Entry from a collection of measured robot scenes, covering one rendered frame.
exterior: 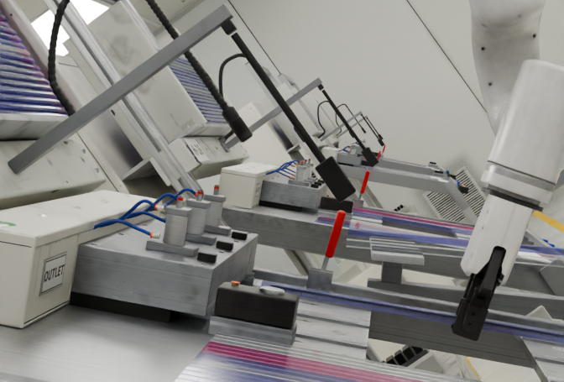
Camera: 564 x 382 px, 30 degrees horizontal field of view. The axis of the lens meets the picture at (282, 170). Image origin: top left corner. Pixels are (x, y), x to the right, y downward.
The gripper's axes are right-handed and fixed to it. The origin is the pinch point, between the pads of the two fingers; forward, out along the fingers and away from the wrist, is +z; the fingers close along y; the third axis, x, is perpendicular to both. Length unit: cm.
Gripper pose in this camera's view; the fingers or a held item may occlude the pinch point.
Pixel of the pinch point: (469, 319)
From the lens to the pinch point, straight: 128.8
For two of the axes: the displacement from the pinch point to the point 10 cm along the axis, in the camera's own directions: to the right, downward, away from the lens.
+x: 9.4, 3.3, -0.9
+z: -3.2, 9.4, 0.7
